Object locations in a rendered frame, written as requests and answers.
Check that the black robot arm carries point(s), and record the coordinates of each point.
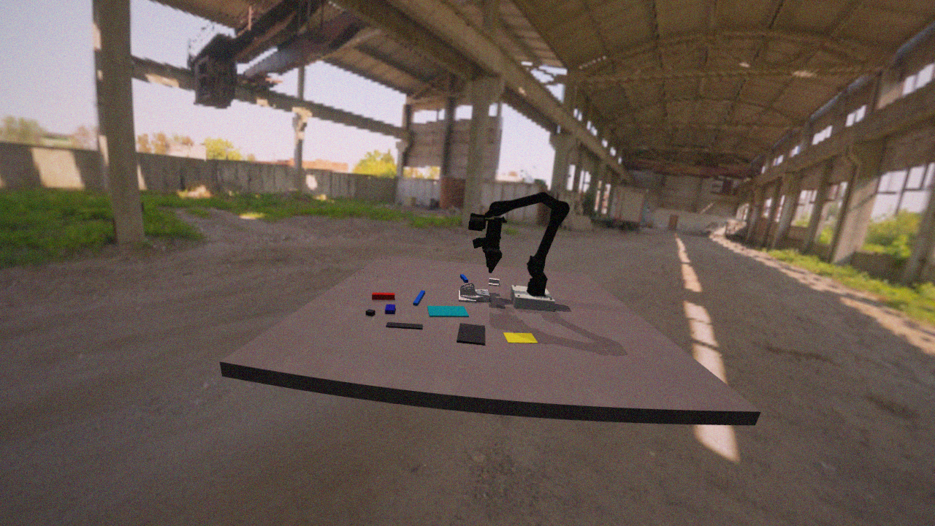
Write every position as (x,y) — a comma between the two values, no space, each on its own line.
(559,210)

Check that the dark grey flat bar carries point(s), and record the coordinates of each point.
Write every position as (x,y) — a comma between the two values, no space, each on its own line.
(404,325)

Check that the teal flat rectangular plate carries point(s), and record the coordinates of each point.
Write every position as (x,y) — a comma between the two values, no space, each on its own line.
(447,311)

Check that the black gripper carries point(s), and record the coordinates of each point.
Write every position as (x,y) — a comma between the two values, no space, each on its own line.
(492,253)

